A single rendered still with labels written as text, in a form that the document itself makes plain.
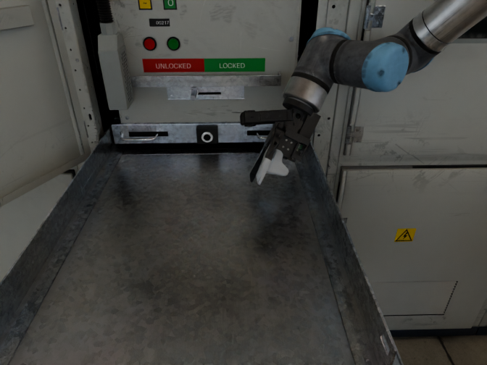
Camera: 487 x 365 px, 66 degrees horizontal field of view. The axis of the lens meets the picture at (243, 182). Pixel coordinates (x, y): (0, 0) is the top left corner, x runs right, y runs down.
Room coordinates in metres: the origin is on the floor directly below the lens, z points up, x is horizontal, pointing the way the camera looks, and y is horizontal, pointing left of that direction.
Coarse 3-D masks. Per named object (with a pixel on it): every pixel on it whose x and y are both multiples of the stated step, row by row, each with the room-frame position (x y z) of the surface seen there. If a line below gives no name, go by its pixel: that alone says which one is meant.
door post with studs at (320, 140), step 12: (324, 0) 0.98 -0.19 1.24; (336, 0) 0.97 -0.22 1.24; (324, 12) 0.98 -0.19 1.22; (336, 12) 0.97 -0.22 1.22; (324, 24) 0.98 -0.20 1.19; (336, 24) 0.97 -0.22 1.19; (336, 84) 0.97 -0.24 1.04; (324, 108) 0.97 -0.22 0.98; (324, 120) 0.97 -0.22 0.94; (324, 132) 0.97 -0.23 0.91; (312, 144) 0.97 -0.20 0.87; (324, 144) 0.97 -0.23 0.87; (324, 156) 0.97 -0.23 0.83; (324, 168) 0.97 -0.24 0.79
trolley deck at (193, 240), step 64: (128, 192) 0.76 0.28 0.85; (192, 192) 0.76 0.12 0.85; (256, 192) 0.76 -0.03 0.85; (128, 256) 0.54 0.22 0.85; (192, 256) 0.54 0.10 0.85; (256, 256) 0.54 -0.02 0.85; (320, 256) 0.54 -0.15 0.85; (64, 320) 0.39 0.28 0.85; (128, 320) 0.39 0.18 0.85; (192, 320) 0.39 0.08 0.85; (256, 320) 0.39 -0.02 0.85; (320, 320) 0.39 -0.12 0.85
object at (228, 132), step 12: (120, 132) 0.99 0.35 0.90; (132, 132) 0.99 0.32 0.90; (144, 132) 0.99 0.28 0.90; (156, 132) 0.99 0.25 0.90; (168, 132) 0.99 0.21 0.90; (180, 132) 0.99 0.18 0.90; (192, 132) 0.99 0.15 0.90; (228, 132) 1.00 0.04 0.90; (240, 132) 1.00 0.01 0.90; (252, 132) 1.00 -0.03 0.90; (264, 132) 1.00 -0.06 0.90
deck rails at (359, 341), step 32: (96, 160) 0.85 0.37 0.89; (64, 192) 0.66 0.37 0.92; (96, 192) 0.75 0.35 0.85; (320, 192) 0.73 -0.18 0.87; (64, 224) 0.62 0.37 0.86; (320, 224) 0.63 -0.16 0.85; (32, 256) 0.49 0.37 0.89; (64, 256) 0.53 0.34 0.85; (352, 256) 0.48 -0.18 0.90; (0, 288) 0.40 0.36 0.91; (32, 288) 0.45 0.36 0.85; (352, 288) 0.45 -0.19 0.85; (0, 320) 0.37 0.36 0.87; (32, 320) 0.39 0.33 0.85; (352, 320) 0.39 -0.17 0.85; (384, 320) 0.34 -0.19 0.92; (0, 352) 0.33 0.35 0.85; (352, 352) 0.33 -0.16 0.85; (384, 352) 0.31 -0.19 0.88
